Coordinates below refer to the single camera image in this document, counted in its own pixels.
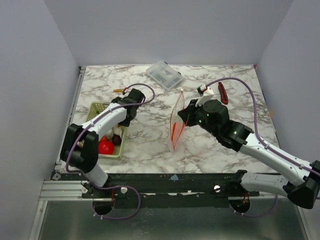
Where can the clear plastic parts box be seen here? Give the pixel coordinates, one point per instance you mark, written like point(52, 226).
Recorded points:
point(164, 75)

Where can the clear zip top bag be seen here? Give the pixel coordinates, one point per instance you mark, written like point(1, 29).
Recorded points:
point(174, 117)

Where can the red toy tomato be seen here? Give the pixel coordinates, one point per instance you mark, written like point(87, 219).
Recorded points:
point(106, 148)

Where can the dark purple toy fruit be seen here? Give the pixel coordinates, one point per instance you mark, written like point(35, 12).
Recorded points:
point(116, 140)

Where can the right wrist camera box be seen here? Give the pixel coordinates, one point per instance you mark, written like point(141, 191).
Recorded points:
point(206, 93)

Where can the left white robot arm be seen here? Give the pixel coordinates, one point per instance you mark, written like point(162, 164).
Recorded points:
point(80, 148)

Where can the red black utility knife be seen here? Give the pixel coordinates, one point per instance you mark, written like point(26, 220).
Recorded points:
point(223, 94)

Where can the yellow handled pliers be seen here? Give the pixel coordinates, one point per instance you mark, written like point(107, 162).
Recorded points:
point(119, 90)

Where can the aluminium frame rail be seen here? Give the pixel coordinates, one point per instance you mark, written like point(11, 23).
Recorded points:
point(54, 190)

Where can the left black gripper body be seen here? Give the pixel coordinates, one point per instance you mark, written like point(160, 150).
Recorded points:
point(126, 122)

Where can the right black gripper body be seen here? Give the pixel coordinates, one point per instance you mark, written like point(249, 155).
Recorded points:
point(188, 114)

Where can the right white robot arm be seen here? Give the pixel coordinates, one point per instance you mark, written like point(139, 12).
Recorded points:
point(298, 180)

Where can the pale green plastic basket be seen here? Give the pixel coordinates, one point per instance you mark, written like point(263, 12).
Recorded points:
point(110, 140)

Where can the orange toy carrot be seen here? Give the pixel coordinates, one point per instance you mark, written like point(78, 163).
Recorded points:
point(178, 128)

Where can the black mounting base rail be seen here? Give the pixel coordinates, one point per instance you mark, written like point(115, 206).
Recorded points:
point(184, 190)

